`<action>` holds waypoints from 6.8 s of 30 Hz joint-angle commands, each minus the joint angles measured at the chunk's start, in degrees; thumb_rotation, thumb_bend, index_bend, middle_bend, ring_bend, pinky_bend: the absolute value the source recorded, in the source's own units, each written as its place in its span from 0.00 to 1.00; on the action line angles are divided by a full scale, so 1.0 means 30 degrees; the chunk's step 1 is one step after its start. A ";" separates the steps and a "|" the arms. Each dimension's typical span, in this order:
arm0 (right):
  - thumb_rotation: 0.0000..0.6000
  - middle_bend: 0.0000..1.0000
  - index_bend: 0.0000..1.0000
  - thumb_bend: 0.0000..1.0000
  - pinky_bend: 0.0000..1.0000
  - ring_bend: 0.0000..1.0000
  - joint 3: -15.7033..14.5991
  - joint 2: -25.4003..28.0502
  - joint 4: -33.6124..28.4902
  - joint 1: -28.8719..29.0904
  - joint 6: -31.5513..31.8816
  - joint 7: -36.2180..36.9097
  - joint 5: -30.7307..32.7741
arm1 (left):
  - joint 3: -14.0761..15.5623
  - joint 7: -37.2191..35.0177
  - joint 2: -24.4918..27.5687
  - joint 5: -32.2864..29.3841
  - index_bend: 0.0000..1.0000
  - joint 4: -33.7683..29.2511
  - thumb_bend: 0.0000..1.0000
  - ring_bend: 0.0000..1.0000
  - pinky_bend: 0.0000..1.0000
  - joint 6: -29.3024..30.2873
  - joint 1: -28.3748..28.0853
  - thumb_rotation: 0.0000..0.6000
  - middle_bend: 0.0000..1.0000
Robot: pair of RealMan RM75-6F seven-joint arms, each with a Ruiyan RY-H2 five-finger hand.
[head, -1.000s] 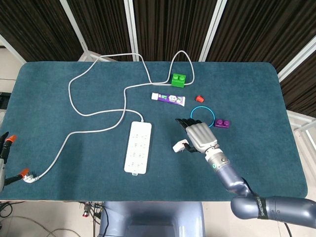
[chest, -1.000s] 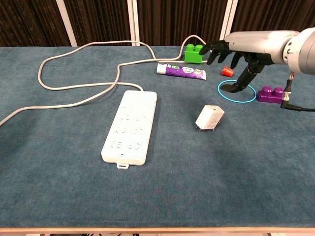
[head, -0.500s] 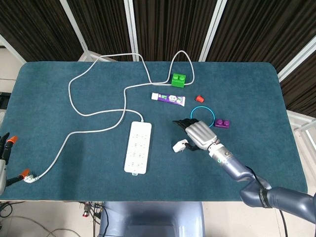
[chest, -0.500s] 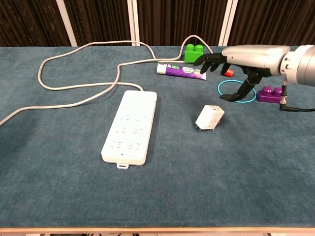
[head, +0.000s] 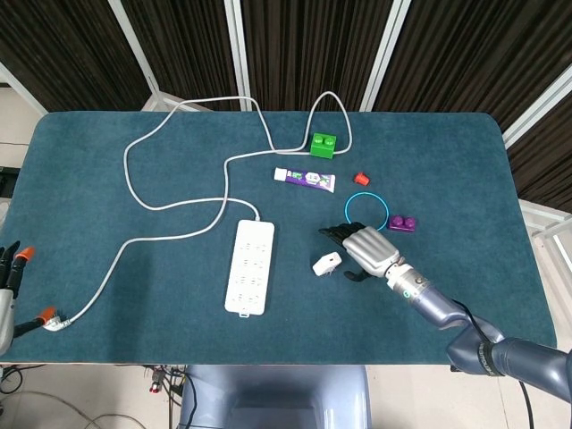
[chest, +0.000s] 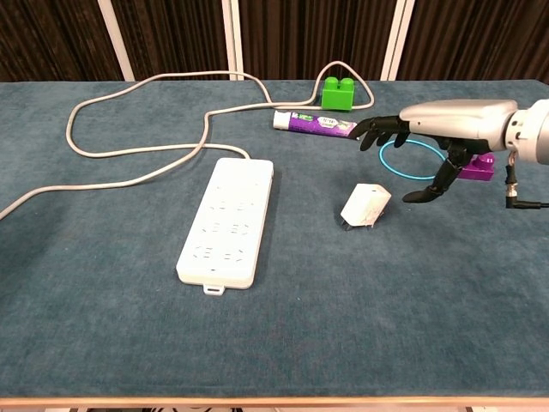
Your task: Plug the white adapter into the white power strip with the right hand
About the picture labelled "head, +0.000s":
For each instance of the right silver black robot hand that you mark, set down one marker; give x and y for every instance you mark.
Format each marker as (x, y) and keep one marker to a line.
(368, 248)

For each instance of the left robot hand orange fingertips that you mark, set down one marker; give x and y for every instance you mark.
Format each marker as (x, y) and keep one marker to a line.
(5, 313)

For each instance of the white plug adapter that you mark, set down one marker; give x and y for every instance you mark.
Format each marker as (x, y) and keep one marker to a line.
(325, 264)

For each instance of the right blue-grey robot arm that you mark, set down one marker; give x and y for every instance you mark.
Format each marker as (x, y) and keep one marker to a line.
(429, 299)

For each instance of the white power strip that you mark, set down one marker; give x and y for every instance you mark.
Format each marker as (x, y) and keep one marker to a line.
(248, 277)

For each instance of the purple building block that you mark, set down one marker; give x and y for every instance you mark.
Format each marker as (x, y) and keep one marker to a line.
(402, 224)

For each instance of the small red cap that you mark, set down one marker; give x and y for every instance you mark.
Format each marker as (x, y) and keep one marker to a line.
(361, 179)

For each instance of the teal table mat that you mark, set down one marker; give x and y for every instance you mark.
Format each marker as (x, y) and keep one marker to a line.
(357, 322)

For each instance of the purple white toothpaste tube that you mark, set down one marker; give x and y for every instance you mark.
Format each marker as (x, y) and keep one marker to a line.
(308, 179)

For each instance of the green building block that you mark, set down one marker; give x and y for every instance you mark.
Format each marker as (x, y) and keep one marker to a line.
(322, 149)

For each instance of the small red floor device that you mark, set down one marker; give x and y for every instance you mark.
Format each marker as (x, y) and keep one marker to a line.
(155, 385)

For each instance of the blue-grey robot torso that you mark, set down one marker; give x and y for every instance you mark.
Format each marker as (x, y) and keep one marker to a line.
(272, 397)

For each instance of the dark pleated screen panel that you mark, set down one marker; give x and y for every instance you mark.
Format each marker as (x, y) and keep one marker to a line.
(187, 44)
(58, 44)
(313, 44)
(469, 49)

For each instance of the white screen frame foot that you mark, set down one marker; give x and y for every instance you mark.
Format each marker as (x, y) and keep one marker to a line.
(543, 219)

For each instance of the white screen frame post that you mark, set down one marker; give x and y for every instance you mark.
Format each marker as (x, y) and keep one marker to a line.
(20, 87)
(385, 53)
(536, 109)
(134, 49)
(237, 53)

